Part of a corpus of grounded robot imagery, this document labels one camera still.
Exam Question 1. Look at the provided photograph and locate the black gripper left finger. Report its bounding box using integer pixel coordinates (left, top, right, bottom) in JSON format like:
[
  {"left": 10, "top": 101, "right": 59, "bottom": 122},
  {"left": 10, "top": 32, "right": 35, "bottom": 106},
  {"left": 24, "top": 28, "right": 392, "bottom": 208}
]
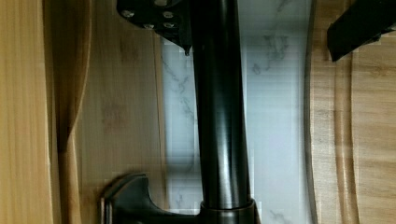
[{"left": 116, "top": 0, "right": 192, "bottom": 56}]

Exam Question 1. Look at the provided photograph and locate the wooden cutting board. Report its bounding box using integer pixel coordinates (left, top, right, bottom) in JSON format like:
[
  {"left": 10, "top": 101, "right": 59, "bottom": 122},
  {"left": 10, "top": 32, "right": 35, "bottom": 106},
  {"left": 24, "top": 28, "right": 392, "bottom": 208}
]
[{"left": 304, "top": 0, "right": 396, "bottom": 224}]

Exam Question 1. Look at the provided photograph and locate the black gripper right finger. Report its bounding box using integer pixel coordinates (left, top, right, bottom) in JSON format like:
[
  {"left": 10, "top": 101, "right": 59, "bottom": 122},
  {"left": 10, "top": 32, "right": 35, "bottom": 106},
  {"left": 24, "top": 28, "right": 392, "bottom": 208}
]
[{"left": 327, "top": 0, "right": 396, "bottom": 62}]

